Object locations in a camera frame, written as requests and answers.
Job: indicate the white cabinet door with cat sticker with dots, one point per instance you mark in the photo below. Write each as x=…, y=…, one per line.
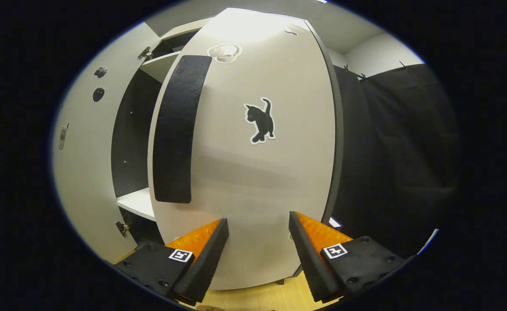
x=245, y=181

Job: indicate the white cabinet door with phone sticker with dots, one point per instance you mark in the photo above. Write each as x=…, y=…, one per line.
x=85, y=181

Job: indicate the white cabinet shelf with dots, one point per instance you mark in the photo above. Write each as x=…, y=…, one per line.
x=160, y=67
x=139, y=202

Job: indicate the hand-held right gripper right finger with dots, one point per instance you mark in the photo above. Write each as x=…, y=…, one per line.
x=312, y=261

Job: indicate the black backdrop cloth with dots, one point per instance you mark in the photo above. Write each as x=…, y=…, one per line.
x=400, y=151

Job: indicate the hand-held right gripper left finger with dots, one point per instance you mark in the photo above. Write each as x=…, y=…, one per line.
x=206, y=265

